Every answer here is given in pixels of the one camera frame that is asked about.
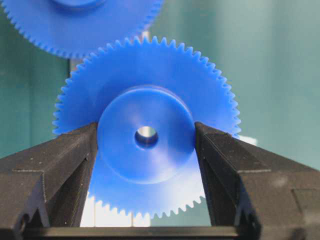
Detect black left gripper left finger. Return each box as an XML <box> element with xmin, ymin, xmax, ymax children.
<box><xmin>0</xmin><ymin>123</ymin><xmax>97</xmax><ymax>240</ymax></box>

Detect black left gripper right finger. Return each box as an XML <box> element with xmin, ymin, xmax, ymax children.
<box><xmin>195</xmin><ymin>122</ymin><xmax>320</xmax><ymax>240</ymax></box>

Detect small blue plastic gear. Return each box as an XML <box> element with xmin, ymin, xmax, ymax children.
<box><xmin>51</xmin><ymin>35</ymin><xmax>242</xmax><ymax>221</ymax></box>

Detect large blue plastic gear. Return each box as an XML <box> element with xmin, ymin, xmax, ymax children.
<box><xmin>1</xmin><ymin>0</ymin><xmax>163</xmax><ymax>59</ymax></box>

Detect silver aluminium extrusion rail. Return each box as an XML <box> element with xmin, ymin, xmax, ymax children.
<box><xmin>67</xmin><ymin>29</ymin><xmax>258</xmax><ymax>228</ymax></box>

